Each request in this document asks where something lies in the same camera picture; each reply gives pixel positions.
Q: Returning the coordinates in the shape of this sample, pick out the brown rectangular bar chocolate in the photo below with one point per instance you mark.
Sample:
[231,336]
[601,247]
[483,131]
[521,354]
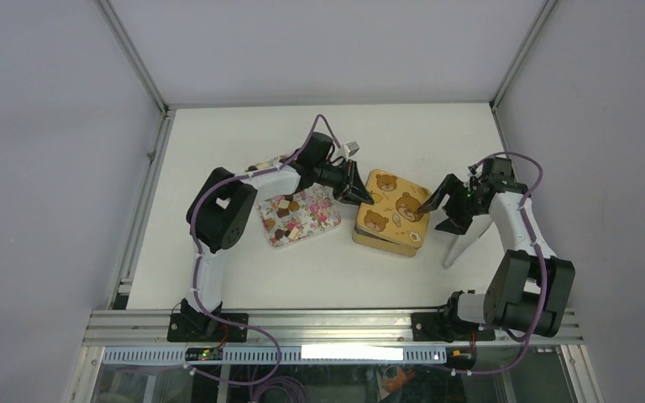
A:
[282,212]

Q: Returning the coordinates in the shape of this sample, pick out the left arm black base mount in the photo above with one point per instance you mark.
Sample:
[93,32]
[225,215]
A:
[187,325]

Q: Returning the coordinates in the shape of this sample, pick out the white rectangular chocolate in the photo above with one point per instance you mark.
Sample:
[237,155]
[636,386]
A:
[292,235]

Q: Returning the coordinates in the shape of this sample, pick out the gold square tin box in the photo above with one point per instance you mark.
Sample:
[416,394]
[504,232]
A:
[369,240]

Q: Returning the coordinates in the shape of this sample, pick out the white slotted cable duct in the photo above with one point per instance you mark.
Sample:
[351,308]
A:
[260,355]

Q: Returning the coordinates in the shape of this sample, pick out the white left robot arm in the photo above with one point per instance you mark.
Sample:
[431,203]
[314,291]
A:
[221,210]

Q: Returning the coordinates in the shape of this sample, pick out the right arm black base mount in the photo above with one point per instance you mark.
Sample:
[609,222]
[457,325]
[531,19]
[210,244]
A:
[445,328]

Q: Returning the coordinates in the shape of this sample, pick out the floral rectangular tray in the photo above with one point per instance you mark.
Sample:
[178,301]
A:
[318,212]

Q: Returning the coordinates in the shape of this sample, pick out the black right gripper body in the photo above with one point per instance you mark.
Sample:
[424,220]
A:
[462,206]

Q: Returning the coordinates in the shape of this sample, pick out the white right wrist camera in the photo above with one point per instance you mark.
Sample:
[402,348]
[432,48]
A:
[475,171]

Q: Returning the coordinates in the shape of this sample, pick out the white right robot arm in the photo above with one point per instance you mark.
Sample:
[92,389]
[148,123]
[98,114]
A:
[530,289]

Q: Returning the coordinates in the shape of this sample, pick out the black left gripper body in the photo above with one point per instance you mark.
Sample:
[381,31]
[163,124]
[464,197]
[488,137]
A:
[336,178]

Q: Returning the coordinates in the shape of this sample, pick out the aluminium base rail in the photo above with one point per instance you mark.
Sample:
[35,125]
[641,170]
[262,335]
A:
[139,328]

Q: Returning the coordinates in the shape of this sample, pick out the silver square tin lid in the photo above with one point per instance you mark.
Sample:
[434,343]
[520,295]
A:
[394,216]

